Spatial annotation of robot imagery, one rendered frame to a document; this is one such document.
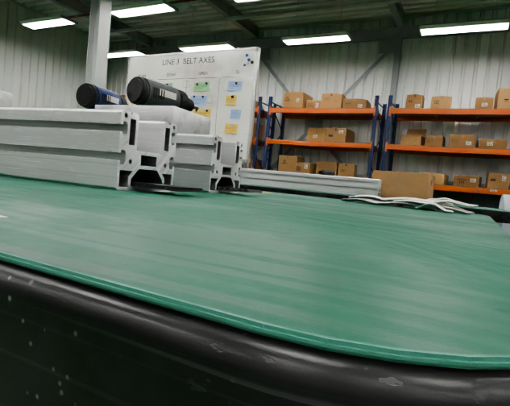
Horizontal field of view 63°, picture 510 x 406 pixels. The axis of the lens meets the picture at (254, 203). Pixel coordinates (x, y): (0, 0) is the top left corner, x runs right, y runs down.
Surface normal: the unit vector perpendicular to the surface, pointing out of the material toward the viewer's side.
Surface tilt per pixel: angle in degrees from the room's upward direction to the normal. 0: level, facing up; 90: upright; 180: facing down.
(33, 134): 90
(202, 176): 90
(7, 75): 90
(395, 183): 89
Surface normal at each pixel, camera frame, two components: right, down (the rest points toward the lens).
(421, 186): -0.51, -0.02
